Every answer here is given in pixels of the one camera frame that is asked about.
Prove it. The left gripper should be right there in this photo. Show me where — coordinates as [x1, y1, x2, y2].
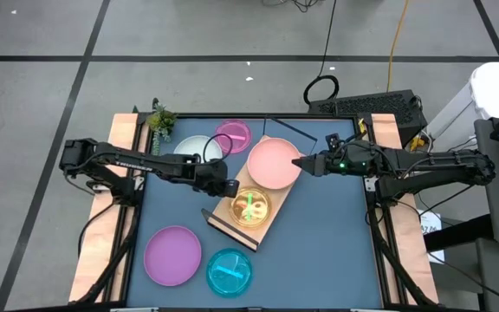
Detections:
[187, 159, 240, 198]

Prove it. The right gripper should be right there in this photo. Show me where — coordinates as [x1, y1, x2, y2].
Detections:
[291, 145, 367, 178]

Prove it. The orange transparent plate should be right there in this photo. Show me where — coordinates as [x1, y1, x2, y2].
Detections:
[229, 186, 273, 230]

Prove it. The salmon pink plate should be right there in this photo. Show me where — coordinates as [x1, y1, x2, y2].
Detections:
[246, 137, 303, 191]

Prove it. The white plate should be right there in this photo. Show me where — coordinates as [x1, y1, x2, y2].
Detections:
[173, 134, 224, 164]

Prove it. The purple plate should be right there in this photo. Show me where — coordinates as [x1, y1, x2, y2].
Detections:
[143, 224, 203, 287]

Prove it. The cyan transparent plate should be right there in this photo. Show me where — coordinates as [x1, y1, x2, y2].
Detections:
[206, 247, 254, 299]

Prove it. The wooden cutting board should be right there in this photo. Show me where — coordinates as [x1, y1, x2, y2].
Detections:
[200, 114, 320, 252]

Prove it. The blue grey table mat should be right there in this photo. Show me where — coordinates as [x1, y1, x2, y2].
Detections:
[126, 117, 384, 309]

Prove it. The black computer case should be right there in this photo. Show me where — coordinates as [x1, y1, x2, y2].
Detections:
[308, 89, 428, 143]

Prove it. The artificial green plant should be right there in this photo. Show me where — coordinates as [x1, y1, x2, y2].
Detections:
[145, 98, 179, 156]

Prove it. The white paper sheet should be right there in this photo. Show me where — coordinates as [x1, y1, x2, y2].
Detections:
[416, 209, 446, 264]

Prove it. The black metal beam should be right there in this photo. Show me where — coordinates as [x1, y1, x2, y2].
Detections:
[424, 213, 496, 253]

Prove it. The black cable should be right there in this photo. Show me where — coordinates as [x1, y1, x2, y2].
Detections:
[303, 0, 340, 106]

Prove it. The yellow cable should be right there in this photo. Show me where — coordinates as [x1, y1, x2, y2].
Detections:
[386, 0, 413, 93]

